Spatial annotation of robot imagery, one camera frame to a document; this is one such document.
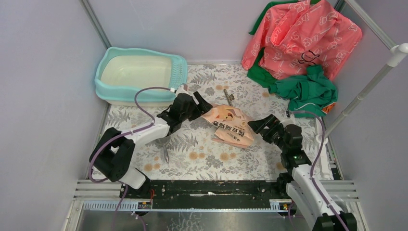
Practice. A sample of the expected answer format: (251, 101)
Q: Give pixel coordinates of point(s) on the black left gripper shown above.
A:
(205, 107)

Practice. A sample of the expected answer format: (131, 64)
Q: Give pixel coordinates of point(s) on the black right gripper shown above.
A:
(257, 126)

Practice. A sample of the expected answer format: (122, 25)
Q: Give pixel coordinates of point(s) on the pink cat litter bag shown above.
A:
(232, 125)

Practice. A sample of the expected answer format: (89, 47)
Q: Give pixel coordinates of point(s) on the silver metal scoop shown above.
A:
(163, 142)

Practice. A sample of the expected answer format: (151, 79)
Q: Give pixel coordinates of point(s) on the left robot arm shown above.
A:
(113, 154)

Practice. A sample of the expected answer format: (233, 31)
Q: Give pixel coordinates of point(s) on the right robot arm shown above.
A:
(298, 182)

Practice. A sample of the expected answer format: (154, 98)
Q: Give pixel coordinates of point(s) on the teal litter box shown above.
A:
(128, 76)

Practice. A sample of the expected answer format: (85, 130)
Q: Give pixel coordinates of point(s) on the floral patterned table mat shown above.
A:
(194, 153)

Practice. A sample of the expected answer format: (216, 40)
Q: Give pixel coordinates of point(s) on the green cloth garment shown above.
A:
(309, 94)

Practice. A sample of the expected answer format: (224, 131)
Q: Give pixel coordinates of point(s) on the pink printed garment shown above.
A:
(293, 36)

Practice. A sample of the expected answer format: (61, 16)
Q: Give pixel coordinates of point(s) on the white pipe rack stand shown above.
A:
(370, 122)

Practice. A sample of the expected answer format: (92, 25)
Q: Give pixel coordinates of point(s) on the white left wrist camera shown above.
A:
(182, 89)

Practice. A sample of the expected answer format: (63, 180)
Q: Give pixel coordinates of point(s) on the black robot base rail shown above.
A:
(211, 194)

